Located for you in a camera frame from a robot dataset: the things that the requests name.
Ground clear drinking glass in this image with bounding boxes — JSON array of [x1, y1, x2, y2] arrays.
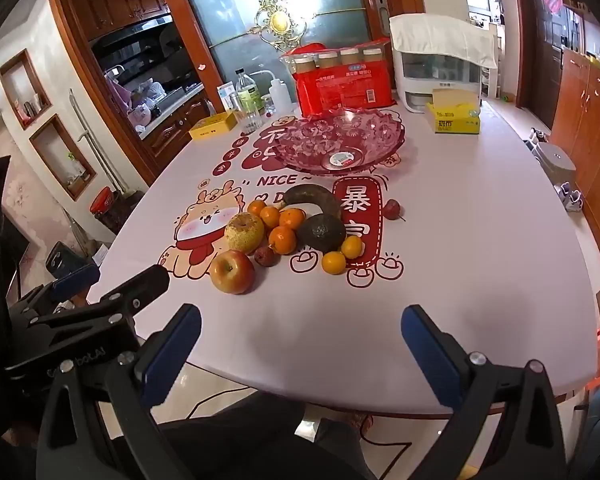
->
[[237, 106, 262, 134]]

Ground dark green avocado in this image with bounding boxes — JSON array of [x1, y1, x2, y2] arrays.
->
[[296, 213, 347, 253]]

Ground small white carton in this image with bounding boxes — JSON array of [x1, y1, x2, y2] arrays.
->
[[217, 82, 237, 111]]

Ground pink plastic bag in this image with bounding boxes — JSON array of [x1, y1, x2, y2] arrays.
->
[[127, 100, 154, 134]]

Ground large wooden wall niche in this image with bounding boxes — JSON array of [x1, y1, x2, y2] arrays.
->
[[29, 113, 99, 202]]

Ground metal mop handle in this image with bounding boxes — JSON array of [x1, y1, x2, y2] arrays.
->
[[69, 88, 123, 197]]

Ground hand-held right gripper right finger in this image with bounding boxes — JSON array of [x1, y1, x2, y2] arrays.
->
[[400, 304, 567, 480]]

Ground red bucket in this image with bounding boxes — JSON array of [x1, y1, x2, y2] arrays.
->
[[90, 186, 114, 217]]

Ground flat yellow box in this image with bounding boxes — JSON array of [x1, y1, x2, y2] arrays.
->
[[188, 111, 237, 141]]

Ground yellow tissue box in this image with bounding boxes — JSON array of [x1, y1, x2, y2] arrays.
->
[[426, 87, 482, 135]]

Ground gold door ornament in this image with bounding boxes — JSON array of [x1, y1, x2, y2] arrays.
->
[[252, 0, 308, 43]]

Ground pair of white shoes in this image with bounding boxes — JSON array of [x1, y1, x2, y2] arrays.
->
[[554, 182, 587, 212]]

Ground red drink bottle multipack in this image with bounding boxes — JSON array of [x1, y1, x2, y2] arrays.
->
[[280, 37, 398, 117]]

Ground white printed tablecloth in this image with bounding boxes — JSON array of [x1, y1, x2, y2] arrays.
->
[[87, 95, 600, 416]]

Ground white trash bin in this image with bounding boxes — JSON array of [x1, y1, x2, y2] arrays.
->
[[534, 141, 577, 187]]

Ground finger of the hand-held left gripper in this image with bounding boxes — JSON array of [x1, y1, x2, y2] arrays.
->
[[7, 263, 102, 327], [86, 264, 171, 320]]

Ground wooden upper kitchen cabinets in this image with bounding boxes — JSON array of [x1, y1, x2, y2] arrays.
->
[[65, 0, 172, 41]]

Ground white squeeze bottle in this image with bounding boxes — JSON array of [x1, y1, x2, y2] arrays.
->
[[250, 70, 293, 117]]

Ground overripe dark banana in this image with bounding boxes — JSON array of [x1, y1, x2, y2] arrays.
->
[[281, 184, 342, 222]]

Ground red apple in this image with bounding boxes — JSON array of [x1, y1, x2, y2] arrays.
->
[[209, 250, 256, 295]]

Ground pink glass fruit bowl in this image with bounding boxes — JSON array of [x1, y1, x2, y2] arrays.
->
[[269, 107, 406, 177]]

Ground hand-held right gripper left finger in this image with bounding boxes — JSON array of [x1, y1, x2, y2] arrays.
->
[[36, 303, 202, 480]]

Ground yellow apple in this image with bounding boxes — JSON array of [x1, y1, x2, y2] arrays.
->
[[224, 212, 265, 255]]

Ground white cloth cover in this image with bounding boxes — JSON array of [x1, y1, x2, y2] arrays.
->
[[389, 12, 498, 69]]

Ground dark entrance door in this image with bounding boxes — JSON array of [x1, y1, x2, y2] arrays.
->
[[524, 0, 567, 132]]

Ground frosted glass sliding door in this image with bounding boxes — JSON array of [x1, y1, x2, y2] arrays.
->
[[172, 0, 371, 106]]

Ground small wooden wall niche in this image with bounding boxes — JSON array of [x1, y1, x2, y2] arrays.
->
[[0, 49, 54, 129]]

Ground wooden kitchen base cabinet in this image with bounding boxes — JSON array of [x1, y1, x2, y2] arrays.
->
[[141, 90, 215, 162]]

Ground white storage container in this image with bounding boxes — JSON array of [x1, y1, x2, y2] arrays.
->
[[392, 42, 483, 113]]

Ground black range hood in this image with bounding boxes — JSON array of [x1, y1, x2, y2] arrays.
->
[[91, 15, 182, 78]]

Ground clear glass bottle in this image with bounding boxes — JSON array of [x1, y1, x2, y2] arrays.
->
[[235, 68, 265, 126]]

